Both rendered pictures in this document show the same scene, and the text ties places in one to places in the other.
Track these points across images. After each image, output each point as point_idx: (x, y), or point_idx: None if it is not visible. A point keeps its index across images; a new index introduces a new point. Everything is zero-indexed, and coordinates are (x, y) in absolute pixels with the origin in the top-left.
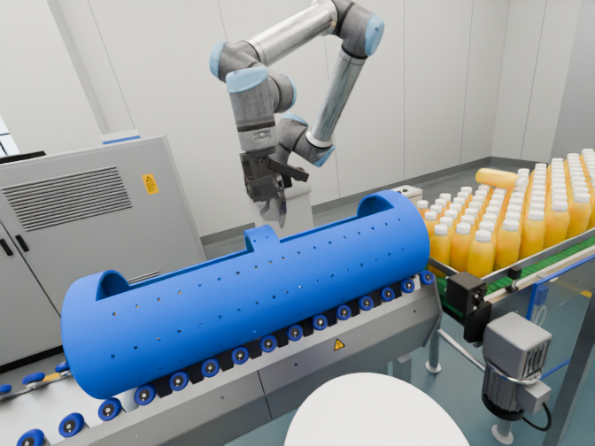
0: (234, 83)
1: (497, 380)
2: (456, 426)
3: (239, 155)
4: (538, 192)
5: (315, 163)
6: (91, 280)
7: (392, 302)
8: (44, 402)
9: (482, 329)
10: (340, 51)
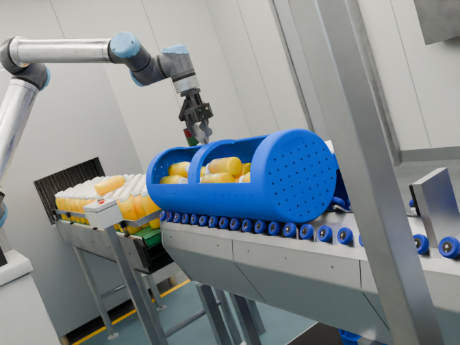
0: (186, 49)
1: None
2: None
3: (192, 91)
4: (133, 181)
5: (0, 220)
6: (278, 131)
7: None
8: (355, 237)
9: None
10: (22, 84)
